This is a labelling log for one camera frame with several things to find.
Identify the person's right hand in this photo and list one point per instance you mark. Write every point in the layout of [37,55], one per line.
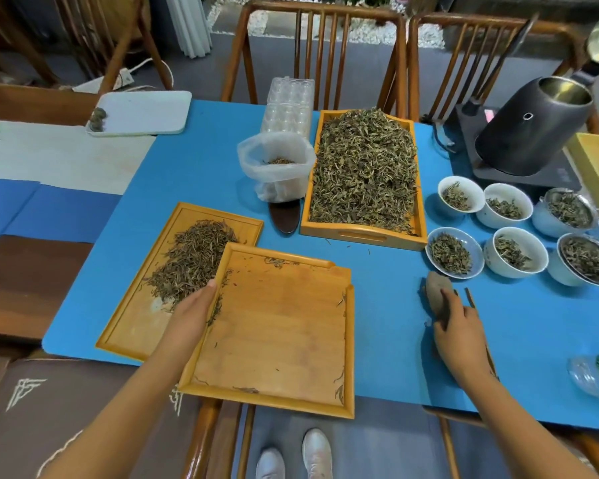
[461,344]

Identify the person's left hand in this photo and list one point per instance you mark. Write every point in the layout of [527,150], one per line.
[192,316]

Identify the person's right thumb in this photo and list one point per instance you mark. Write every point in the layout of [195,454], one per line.
[437,334]

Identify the person's left thumb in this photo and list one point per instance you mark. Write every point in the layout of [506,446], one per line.
[208,293]

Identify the brown wooden tea holder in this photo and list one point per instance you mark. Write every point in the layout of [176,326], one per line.
[437,291]

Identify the person's left forearm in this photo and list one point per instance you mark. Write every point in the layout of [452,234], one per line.
[125,414]

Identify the person's right forearm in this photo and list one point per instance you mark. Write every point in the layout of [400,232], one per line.
[519,433]

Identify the small pile of tea leaves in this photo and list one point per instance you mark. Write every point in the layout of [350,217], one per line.
[189,261]

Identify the brown wooden tea stick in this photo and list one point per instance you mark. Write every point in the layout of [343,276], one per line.
[470,298]

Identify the blue table mat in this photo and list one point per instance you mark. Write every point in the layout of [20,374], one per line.
[389,294]

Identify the flat bamboo tray with leaves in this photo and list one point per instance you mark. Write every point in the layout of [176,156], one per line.
[139,314]

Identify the white tea cup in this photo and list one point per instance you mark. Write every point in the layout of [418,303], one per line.
[452,254]
[514,254]
[459,197]
[504,209]

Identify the dark wooden tea scoop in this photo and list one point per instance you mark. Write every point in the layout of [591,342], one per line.
[284,216]

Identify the container lined with plastic bag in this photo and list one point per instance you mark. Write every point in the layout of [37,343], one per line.
[277,182]

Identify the white cup with metal strainer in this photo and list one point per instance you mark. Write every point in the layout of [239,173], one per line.
[566,211]
[586,259]

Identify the person's right white shoe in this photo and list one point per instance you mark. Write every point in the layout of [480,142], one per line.
[317,453]

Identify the person's white shoe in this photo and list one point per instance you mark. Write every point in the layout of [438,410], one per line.
[317,453]
[270,464]

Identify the large pile of tea leaves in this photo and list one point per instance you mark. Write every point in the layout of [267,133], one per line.
[364,169]

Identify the person's left white shoe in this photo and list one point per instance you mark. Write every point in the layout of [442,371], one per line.
[270,464]

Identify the blue cloth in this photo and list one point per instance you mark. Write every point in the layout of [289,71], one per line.
[45,211]

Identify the black tea stove base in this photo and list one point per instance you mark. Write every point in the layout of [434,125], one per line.
[554,182]

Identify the white rectangular tray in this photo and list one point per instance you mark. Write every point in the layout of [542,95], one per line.
[144,112]

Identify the white painted table runner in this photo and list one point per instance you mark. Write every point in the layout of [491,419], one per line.
[65,157]

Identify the grey cushion with white pattern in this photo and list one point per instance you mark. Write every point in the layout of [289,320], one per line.
[45,409]

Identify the small tea balls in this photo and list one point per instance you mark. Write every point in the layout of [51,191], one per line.
[98,119]

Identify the clear plastic mould tray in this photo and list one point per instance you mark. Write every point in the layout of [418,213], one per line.
[287,102]

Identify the black electric kettle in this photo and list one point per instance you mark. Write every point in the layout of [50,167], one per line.
[524,129]

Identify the white power strip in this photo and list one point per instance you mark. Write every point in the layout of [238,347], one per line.
[107,83]

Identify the wooden slat-back chair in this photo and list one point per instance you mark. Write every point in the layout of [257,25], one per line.
[449,64]
[324,54]

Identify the white curtain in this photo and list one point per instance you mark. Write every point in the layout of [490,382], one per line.
[189,24]

